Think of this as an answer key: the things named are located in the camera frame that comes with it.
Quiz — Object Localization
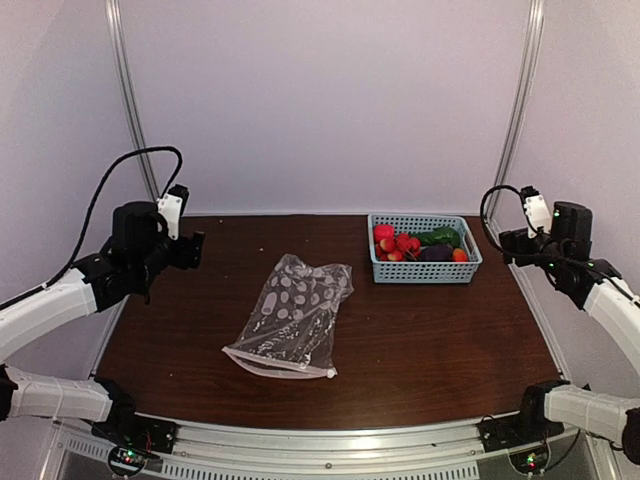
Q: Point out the orange red pepper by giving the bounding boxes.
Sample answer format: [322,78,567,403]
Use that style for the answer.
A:
[451,248,469,263]

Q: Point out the purple eggplant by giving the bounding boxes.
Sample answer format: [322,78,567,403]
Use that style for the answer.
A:
[418,244,454,262]

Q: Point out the red lychee fruit bunch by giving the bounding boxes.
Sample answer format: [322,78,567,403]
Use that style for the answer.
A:
[375,233,422,262]

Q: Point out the clear zip top bag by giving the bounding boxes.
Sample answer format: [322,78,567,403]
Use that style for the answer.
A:
[222,254,354,380]

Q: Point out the light blue plastic basket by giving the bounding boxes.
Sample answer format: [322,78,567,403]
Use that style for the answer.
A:
[367,214,483,284]

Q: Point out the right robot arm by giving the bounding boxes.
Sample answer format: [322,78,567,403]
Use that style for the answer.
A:
[499,194,639,464]

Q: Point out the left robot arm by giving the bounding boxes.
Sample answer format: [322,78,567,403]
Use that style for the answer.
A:
[1,193,204,444]

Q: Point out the green cucumber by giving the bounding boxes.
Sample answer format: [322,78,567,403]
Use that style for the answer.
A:
[415,226,461,248]

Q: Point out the red wax apple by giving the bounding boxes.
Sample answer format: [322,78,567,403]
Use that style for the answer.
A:
[372,224,395,244]

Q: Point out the right round circuit board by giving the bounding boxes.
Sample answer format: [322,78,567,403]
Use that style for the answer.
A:
[509,448,549,476]

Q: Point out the round circuit board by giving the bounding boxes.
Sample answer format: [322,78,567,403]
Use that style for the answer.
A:
[107,446,148,477]
[509,448,549,476]

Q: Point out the left round circuit board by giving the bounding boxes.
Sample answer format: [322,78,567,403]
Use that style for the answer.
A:
[107,446,148,477]

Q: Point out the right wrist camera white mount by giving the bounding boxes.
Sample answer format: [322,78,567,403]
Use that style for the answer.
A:
[520,186,552,238]

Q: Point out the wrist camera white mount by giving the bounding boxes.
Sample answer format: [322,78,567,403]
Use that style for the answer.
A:
[157,184,189,240]
[520,186,552,238]

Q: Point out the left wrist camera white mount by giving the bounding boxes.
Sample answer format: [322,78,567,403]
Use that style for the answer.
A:
[157,184,189,240]

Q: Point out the right black cable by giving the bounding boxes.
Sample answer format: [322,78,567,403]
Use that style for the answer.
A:
[479,184,531,251]

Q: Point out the black cable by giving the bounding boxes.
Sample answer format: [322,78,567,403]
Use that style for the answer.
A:
[43,146,183,290]
[479,184,531,251]

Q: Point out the left black cable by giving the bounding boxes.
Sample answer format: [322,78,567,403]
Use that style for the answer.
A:
[43,146,183,290]

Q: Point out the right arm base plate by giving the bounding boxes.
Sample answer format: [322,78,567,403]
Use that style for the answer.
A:
[476,414,565,453]

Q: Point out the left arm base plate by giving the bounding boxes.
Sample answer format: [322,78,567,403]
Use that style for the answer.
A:
[86,415,178,456]

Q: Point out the front aluminium rail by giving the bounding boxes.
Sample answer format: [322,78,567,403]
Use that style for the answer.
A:
[36,418,622,479]

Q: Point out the right aluminium frame post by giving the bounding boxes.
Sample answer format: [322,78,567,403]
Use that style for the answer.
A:
[487,0,546,221]

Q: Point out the aluminium frame post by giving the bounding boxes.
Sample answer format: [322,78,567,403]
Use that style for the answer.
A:
[104,0,160,200]
[487,0,546,221]

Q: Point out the left aluminium frame post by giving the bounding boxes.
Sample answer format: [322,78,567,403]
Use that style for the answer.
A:
[104,0,160,200]

